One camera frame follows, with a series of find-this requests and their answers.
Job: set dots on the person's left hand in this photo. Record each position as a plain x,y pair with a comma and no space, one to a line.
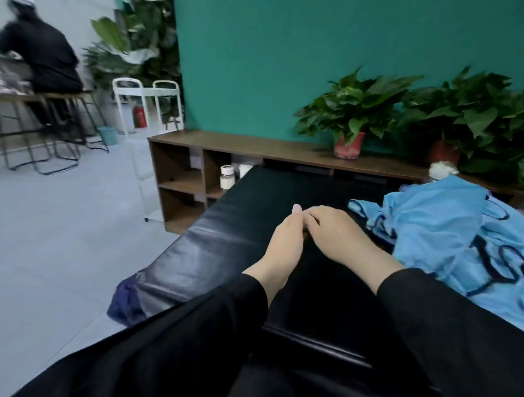
282,253

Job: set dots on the person's right hand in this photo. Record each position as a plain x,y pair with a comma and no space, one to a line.
344,233

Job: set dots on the clear bottle silver cap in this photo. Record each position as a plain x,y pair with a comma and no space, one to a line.
443,170

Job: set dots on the navy blue bag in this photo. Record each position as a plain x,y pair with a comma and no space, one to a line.
127,301

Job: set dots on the person's right forearm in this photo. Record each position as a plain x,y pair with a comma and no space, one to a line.
458,335

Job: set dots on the person's left forearm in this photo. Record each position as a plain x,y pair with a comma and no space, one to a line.
164,352

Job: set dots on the black leather bench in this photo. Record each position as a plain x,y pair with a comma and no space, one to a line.
237,237

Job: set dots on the small white-lidded jar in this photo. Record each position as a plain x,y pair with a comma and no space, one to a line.
227,177

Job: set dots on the green plant in red pot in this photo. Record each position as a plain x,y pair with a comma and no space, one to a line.
352,102
475,110

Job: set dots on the wooden shelf cabinet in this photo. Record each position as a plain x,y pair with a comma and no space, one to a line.
176,168

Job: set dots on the white wheeled cart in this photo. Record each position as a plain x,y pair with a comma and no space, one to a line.
147,96

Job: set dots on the teal bucket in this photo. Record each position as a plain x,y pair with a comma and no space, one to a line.
107,135

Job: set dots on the white metal rack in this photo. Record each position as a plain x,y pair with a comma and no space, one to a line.
135,41

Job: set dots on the wooden top black stool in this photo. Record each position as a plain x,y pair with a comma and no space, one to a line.
16,97
70,95

